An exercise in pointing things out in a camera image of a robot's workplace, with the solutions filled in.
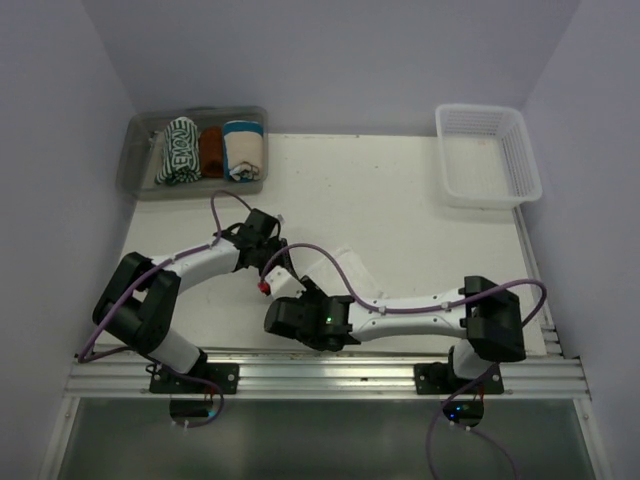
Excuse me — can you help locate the green white striped towel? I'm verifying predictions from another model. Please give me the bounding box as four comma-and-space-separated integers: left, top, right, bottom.
154, 116, 202, 186

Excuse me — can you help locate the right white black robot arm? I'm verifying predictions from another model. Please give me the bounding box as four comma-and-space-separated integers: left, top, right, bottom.
259, 267, 526, 393

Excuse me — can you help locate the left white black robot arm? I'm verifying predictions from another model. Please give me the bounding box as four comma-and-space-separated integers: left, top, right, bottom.
92, 209, 285, 393

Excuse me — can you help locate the clear grey plastic bin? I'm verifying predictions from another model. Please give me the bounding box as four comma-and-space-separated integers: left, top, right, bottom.
117, 106, 268, 201

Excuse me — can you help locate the beige teal rolled towel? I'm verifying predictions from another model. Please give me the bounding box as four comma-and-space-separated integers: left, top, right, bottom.
222, 120, 264, 183

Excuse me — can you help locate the brown rolled towel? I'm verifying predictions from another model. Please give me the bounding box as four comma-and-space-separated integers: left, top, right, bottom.
199, 126, 224, 178

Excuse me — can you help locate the white plastic basket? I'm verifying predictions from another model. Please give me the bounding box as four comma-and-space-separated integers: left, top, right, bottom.
435, 103, 543, 210

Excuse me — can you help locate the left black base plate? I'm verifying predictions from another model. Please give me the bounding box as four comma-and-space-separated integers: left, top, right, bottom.
145, 363, 240, 395

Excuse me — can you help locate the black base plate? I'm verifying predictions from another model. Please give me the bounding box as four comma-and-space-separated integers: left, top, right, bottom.
413, 362, 505, 395
145, 363, 240, 395

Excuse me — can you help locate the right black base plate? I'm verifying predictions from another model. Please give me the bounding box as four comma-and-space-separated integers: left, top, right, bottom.
413, 362, 505, 395

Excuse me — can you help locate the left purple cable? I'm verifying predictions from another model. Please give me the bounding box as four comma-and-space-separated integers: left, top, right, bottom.
77, 189, 256, 429

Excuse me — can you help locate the aluminium mounting rail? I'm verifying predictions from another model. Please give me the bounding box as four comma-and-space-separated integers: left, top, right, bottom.
64, 351, 590, 400

